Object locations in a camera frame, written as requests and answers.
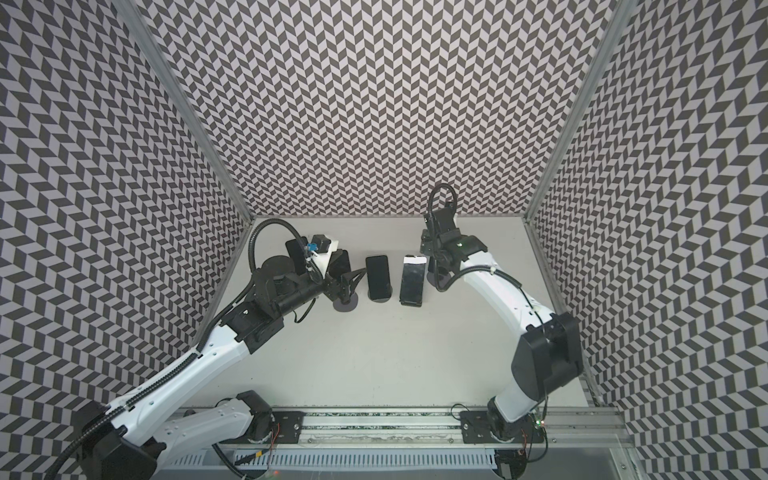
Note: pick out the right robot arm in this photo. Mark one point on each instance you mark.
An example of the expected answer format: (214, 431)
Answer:
(546, 346)

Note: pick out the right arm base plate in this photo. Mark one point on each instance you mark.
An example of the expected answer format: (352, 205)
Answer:
(480, 427)

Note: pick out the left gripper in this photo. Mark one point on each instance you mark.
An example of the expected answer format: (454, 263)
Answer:
(347, 286)

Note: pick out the far left black phone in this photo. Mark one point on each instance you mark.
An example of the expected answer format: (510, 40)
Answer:
(296, 249)

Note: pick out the phone with teal case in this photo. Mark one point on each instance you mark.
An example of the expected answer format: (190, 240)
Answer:
(412, 280)

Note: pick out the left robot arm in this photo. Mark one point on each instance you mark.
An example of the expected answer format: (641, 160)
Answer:
(134, 436)

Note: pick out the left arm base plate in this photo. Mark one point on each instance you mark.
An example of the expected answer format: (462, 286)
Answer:
(281, 427)

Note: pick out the aluminium mounting rail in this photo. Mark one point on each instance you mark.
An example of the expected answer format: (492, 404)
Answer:
(439, 427)

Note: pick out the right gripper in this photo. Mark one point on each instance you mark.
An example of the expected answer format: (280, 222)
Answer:
(437, 264)

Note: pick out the middle black phone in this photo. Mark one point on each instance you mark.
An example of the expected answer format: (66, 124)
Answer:
(379, 281)

